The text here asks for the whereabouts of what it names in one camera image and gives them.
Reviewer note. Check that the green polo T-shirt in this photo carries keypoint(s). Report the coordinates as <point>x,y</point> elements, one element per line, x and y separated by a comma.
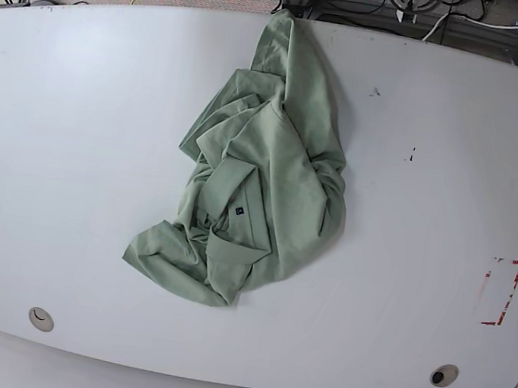
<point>267,194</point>

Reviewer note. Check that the left table grommet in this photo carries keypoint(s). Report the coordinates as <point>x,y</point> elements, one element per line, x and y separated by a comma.
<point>41,319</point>

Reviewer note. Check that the table grommet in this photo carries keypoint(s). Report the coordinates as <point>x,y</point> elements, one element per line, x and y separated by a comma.
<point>444,375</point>
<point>41,319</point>

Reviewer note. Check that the red tape rectangle marker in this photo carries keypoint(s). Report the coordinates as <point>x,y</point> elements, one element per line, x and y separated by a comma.
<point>497,291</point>

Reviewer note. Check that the right table grommet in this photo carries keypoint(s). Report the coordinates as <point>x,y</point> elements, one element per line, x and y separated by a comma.
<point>444,375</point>

